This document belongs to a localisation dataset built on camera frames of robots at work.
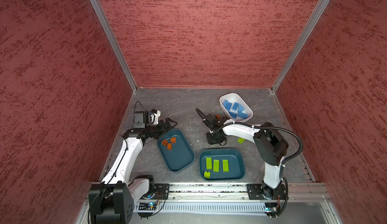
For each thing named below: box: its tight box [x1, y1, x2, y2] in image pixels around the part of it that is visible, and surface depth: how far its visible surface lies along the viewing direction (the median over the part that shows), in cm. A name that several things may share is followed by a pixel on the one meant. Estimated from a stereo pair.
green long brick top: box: [222, 158, 230, 173], surface depth 84 cm
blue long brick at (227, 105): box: [222, 99, 233, 111], surface depth 111 cm
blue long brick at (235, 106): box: [231, 101, 240, 111], surface depth 109 cm
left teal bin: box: [157, 128, 196, 174], surface depth 89 cm
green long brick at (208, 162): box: [205, 157, 213, 170], surface depth 85 cm
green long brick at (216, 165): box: [213, 159, 220, 173], surface depth 83 cm
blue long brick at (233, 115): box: [228, 111, 238, 119], surface depth 105 cm
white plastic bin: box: [219, 92, 254, 123], surface depth 109 cm
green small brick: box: [204, 171, 211, 179], surface depth 79 cm
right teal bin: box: [199, 147, 245, 181], surface depth 85 cm
